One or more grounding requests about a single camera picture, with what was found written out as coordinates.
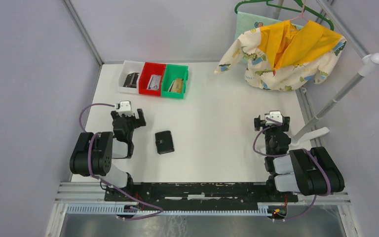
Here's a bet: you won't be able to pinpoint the white plastic bin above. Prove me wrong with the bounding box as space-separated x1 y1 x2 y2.
117 61 145 94

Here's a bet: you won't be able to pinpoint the green clothes hanger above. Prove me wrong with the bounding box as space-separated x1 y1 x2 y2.
234 0 335 31

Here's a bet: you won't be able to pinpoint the pink clothes hanger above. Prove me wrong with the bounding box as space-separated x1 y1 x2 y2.
290 0 310 23

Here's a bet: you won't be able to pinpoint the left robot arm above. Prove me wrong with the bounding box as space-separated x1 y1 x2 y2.
69 109 147 201

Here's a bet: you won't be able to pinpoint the yellow cream children's jacket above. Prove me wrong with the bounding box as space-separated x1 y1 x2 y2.
214 20 347 92

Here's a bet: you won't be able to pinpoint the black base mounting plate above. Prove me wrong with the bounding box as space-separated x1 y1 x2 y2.
104 182 299 212

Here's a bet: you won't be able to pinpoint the white cable tray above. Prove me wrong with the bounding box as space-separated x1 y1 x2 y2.
66 204 288 217

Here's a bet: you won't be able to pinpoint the light green towel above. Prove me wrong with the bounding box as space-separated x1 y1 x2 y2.
234 11 304 64

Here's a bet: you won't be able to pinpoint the cards in green bin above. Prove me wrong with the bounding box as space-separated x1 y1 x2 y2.
168 78 184 93

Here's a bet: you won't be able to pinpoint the green plastic bin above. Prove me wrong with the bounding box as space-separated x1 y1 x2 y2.
161 64 189 99

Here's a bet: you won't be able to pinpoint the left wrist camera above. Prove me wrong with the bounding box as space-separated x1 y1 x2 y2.
115 100 135 117

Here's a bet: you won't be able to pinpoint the red plastic bin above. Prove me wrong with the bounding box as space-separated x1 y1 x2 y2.
138 62 166 97

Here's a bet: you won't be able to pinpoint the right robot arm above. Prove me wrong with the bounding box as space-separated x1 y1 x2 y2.
253 111 345 201

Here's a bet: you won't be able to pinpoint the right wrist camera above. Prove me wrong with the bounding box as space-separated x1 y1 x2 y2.
265 111 284 126

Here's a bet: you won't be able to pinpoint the black leather card holder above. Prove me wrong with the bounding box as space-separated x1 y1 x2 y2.
155 130 175 155

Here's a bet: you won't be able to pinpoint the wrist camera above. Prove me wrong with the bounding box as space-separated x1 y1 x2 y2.
115 100 135 117
265 111 284 126

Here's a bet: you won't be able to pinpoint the cards in red bin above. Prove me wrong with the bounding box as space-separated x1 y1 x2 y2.
147 75 161 91

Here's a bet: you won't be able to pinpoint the white clothes rack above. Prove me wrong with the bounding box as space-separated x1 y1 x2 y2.
256 0 379 155

